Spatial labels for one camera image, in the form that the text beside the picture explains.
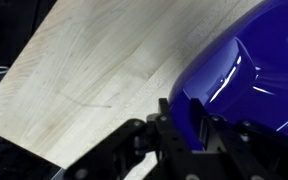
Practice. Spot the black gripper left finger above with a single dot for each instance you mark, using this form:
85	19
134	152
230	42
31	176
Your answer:
170	143

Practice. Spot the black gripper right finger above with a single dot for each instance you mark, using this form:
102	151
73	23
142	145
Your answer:
257	153

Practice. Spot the blue plastic bowl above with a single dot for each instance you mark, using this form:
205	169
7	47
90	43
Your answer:
250	76

